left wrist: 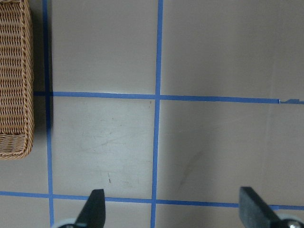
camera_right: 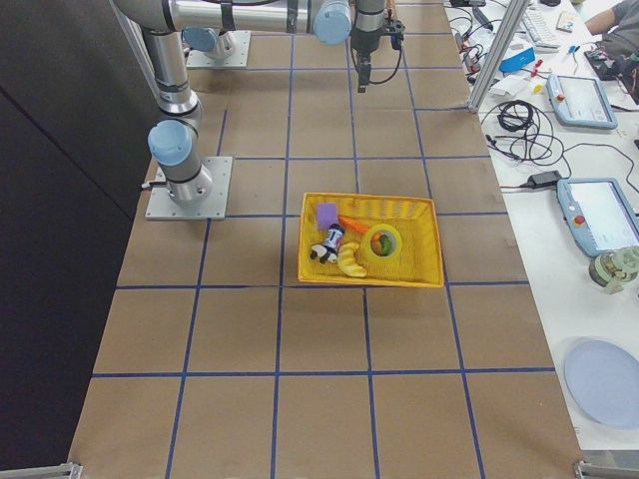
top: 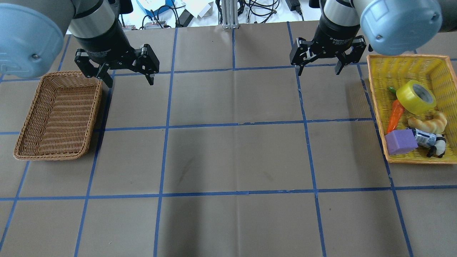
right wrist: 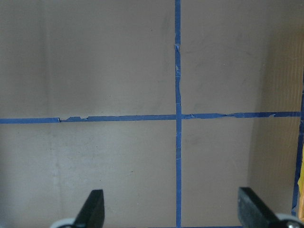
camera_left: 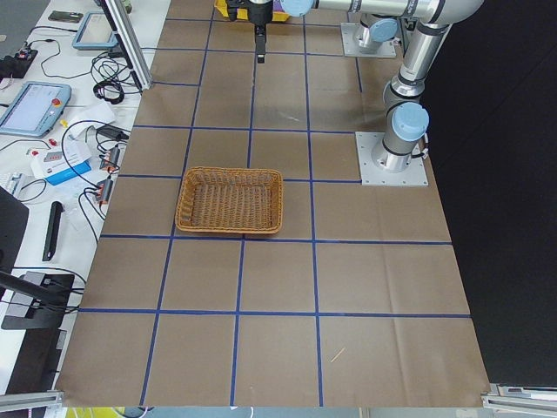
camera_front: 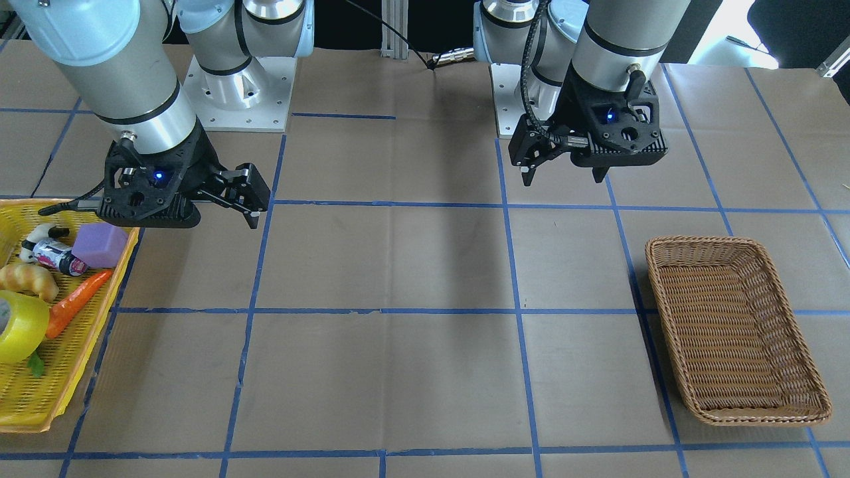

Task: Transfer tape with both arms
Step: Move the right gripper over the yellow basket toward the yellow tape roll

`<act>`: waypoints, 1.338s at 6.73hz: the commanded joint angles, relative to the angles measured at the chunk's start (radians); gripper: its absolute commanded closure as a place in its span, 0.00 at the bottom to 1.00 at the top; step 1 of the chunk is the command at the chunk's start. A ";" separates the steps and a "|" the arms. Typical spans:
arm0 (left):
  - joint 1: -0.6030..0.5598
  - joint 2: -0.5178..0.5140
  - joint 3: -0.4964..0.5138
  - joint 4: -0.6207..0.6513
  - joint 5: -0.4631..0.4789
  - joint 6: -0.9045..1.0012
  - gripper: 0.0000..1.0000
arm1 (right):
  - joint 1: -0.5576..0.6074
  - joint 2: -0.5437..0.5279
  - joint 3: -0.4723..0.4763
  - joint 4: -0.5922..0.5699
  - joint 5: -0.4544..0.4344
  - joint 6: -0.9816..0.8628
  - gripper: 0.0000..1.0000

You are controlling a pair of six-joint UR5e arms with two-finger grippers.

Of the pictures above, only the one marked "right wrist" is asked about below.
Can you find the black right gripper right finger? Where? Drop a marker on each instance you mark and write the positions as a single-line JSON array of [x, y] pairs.
[[254, 213]]

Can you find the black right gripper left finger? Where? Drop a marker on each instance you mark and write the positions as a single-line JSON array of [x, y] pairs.
[[92, 213]]

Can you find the yellow woven basket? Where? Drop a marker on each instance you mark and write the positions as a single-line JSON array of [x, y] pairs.
[[301, 187]]

